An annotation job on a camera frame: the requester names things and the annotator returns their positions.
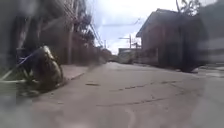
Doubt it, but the pole with crossarm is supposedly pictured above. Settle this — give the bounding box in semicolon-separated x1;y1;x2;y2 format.
118;33;134;50

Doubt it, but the grey concrete road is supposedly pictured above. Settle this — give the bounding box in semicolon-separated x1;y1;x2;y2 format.
0;61;224;128

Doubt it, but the reddish pavement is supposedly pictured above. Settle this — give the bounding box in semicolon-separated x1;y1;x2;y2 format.
59;63;92;82

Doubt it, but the brown brick building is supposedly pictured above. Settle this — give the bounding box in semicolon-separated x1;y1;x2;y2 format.
135;8;202;73

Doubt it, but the pile of rubbish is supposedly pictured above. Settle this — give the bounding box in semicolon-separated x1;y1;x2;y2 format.
0;45;65;98

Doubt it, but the tall building with balconies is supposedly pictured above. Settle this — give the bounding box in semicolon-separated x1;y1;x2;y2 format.
0;0;103;69

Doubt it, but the bare tree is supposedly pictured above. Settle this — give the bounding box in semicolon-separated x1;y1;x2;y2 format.
175;0;202;17

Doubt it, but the grey building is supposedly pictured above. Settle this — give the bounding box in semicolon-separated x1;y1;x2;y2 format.
195;0;224;68

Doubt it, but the bundle of overhead wires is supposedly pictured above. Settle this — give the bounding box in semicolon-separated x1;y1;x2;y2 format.
54;0;143;48

